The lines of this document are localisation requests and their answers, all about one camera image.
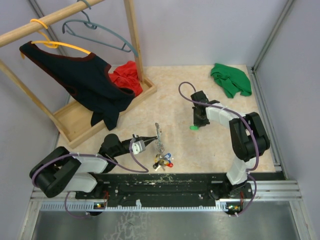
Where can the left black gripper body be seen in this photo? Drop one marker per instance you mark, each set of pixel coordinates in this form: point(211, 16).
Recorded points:
point(125, 148)

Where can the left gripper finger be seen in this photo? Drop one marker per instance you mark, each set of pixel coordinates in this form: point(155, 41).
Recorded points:
point(147, 142)
point(147, 138)

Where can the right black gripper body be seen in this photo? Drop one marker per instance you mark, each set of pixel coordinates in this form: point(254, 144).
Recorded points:
point(201, 121)

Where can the green tagged key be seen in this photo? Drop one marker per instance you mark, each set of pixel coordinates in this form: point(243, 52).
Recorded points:
point(194, 128)

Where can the bunch of tagged keys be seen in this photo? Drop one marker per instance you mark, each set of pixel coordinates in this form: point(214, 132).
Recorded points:
point(161, 161)

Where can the large keyring with blue handle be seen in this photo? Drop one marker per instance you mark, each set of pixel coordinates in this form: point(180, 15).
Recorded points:
point(159, 143)

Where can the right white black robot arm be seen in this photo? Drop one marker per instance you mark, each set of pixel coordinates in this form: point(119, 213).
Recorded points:
point(249, 141)

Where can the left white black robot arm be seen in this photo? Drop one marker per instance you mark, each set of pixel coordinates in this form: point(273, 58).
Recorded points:
point(64, 171)

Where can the green crumpled cloth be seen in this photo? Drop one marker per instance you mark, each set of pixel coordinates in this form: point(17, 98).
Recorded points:
point(232, 80)

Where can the red crumpled cloth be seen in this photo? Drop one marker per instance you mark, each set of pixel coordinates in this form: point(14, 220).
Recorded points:
point(126, 76)

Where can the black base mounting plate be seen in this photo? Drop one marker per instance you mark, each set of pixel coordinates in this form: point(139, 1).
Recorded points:
point(164, 190)

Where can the dark navy tank top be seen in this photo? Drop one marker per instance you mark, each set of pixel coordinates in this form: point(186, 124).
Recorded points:
point(87, 80)

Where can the yellow plastic hanger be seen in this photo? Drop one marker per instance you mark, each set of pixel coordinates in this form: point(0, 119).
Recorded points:
point(52, 44)

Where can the grey-blue plastic hanger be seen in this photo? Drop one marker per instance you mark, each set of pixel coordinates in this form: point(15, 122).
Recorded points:
point(126, 46)

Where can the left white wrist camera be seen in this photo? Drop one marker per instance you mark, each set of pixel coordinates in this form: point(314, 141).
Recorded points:
point(137, 146)

